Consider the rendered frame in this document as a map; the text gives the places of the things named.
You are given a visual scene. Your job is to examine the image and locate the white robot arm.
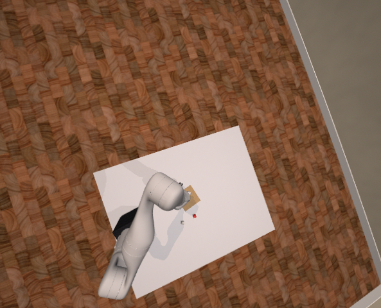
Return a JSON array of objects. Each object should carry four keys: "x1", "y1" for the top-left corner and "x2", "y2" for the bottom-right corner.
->
[{"x1": 98, "y1": 172, "x2": 191, "y2": 300}]

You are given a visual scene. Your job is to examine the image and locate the tan square mat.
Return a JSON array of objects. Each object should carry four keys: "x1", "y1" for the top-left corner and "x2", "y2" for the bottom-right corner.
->
[{"x1": 183, "y1": 185, "x2": 200, "y2": 212}]

